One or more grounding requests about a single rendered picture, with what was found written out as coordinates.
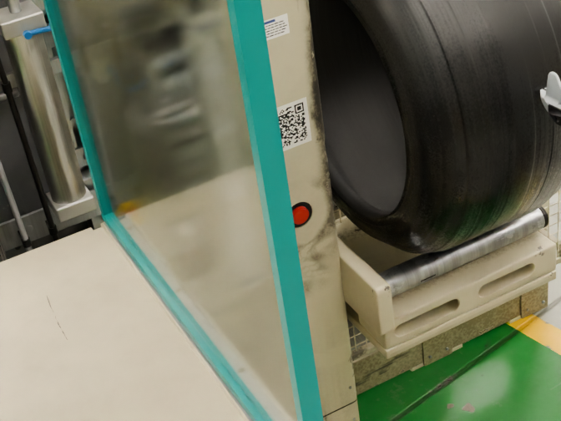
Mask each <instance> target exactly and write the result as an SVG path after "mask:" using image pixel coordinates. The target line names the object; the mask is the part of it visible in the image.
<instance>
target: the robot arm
mask: <svg viewBox="0 0 561 421"><path fill-rule="evenodd" d="M540 98H541V100H542V103H543V106H544V108H545V109H546V110H547V111H548V114H549V116H550V117H551V118H552V120H553V121H554V122H555V123H556V124H557V125H559V126H561V82H560V79H559V77H558V75H557V74H556V73H555V72H550V73H549V74H548V82H547V88H545V89H541V90H540Z"/></svg>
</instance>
